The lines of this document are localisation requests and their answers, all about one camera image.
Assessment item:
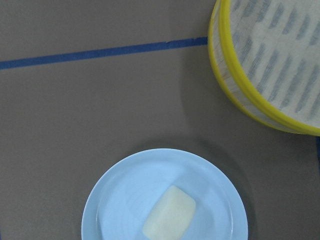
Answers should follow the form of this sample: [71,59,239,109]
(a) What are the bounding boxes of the pale white steamed bun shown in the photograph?
[142,185,196,240]

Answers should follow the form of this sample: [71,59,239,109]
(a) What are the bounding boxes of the yellow rimmed bamboo steamer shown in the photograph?
[208,0,320,136]

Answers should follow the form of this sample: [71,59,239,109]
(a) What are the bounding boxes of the light blue plate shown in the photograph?
[81,148,249,240]

